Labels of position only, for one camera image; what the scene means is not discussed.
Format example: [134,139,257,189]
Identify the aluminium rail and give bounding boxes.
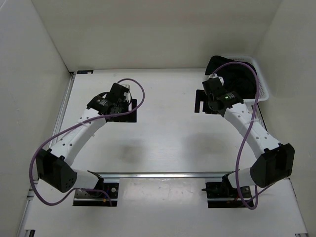
[98,172,227,179]
[255,103,267,130]
[28,72,77,206]

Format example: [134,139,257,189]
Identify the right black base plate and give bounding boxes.
[201,178,245,208]

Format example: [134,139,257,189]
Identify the black shorts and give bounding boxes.
[205,55,256,99]

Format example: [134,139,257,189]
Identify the aluminium left rail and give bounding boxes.
[28,72,77,206]

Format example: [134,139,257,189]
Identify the black label sticker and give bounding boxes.
[77,70,94,75]

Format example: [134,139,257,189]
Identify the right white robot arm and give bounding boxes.
[195,74,295,198]

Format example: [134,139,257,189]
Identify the aluminium right rail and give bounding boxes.
[255,103,267,130]

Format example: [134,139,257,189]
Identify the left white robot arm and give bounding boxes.
[36,83,130,198]

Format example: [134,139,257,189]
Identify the aluminium front rail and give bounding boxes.
[98,172,227,179]

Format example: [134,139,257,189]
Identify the white plastic basket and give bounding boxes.
[223,55,269,102]

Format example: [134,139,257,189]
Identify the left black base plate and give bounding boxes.
[73,182,119,207]

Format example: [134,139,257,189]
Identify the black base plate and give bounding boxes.
[73,182,119,207]
[201,178,245,208]

